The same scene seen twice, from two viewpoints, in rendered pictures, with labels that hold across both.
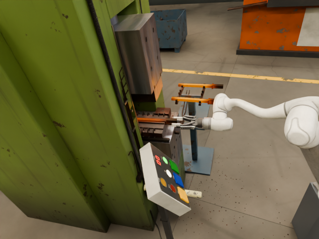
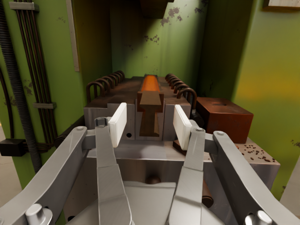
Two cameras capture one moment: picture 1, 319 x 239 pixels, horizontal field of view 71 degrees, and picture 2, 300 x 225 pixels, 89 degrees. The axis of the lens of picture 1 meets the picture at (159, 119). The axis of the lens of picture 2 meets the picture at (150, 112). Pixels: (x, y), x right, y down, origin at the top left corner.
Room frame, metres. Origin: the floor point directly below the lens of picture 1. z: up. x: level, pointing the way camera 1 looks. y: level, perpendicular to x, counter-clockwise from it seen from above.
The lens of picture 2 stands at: (1.26, -0.29, 1.07)
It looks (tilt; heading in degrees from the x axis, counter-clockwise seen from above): 20 degrees down; 69
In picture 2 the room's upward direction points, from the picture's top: 2 degrees clockwise
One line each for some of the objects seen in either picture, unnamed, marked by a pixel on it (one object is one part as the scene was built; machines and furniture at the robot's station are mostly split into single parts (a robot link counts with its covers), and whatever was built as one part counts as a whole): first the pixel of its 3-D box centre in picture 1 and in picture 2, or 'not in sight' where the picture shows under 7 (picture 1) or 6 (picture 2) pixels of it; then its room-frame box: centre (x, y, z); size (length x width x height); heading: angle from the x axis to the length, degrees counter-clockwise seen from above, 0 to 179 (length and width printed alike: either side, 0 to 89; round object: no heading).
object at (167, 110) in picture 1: (163, 113); (216, 117); (1.52, -0.04, 0.95); 0.12 x 0.09 x 0.07; 70
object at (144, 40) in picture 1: (124, 52); not in sight; (1.45, 0.15, 1.56); 0.42 x 0.39 x 0.40; 70
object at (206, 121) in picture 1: (206, 123); not in sight; (1.25, -0.34, 1.00); 0.09 x 0.06 x 0.09; 160
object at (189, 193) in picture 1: (172, 190); not in sight; (0.98, 0.00, 0.62); 0.44 x 0.05 x 0.05; 70
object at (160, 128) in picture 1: (140, 125); (142, 94); (1.41, 0.16, 0.96); 0.42 x 0.20 x 0.09; 70
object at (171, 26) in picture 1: (158, 31); not in sight; (5.45, -0.34, 0.36); 1.21 x 0.81 x 0.72; 66
